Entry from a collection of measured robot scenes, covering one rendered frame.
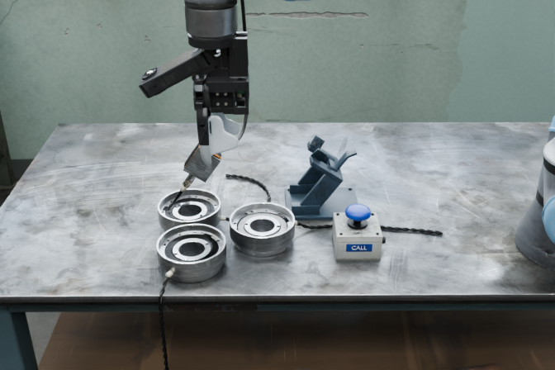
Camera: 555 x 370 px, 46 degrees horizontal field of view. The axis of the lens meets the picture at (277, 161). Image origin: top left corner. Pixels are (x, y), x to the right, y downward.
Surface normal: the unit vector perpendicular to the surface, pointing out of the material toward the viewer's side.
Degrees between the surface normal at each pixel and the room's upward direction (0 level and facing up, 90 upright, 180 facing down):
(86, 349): 0
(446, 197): 0
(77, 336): 0
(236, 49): 90
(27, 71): 90
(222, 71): 90
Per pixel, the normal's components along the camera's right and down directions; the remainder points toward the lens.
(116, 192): 0.00, -0.88
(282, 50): 0.00, 0.47
